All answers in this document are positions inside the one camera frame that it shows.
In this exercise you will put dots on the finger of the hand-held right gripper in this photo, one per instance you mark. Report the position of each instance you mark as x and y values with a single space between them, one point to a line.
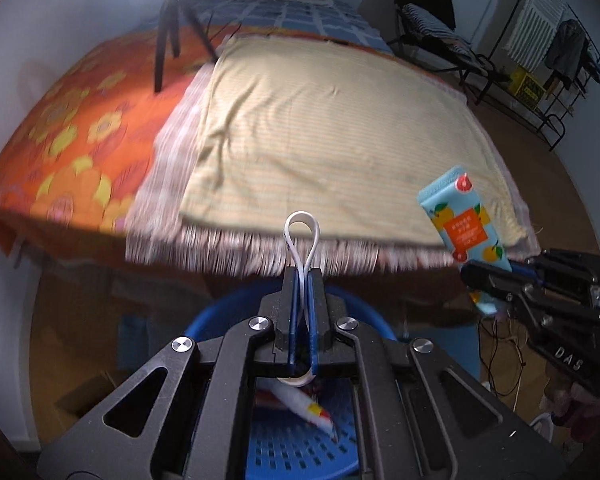
485 277
522 269

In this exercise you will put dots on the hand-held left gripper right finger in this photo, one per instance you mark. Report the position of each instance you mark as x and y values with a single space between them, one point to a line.
314 310

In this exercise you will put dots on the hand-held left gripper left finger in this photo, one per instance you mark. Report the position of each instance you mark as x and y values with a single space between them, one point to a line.
292 310

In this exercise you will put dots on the fruit print tube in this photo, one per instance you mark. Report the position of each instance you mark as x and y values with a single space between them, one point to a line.
460 220

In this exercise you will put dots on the long white colourful wrapper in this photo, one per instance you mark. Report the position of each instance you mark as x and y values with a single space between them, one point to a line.
305 405

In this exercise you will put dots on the white plastic loop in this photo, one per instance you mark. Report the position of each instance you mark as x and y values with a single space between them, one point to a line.
300 214

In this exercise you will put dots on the blue plastic basket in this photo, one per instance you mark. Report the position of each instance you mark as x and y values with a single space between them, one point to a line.
300 460

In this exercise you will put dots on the person's right hand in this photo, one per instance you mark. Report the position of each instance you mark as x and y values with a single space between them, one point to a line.
562 405

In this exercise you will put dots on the black drying rack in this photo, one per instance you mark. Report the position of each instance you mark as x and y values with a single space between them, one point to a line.
555 120

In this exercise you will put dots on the yellow striped cloth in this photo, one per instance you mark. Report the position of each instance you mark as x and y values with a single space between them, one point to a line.
330 135

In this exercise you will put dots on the yellow crate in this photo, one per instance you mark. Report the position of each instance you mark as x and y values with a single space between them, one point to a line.
527 87

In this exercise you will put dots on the cardboard box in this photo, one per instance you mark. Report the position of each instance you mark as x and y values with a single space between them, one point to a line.
87 395

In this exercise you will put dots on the dark hanging jacket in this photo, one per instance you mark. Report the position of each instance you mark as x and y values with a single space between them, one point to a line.
567 45

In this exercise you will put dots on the white striped hanging cloth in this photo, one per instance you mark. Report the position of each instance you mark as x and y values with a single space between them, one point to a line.
535 20

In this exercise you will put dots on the striped chair cloth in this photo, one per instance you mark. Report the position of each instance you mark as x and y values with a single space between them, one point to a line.
430 22

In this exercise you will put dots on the orange floral bedsheet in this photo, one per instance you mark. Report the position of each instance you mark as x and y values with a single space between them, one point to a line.
80 125

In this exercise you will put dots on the black tripod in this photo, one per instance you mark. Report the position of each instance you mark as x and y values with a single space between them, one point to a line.
160 60

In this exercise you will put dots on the blue checked quilt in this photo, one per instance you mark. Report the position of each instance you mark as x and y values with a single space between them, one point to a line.
320 20

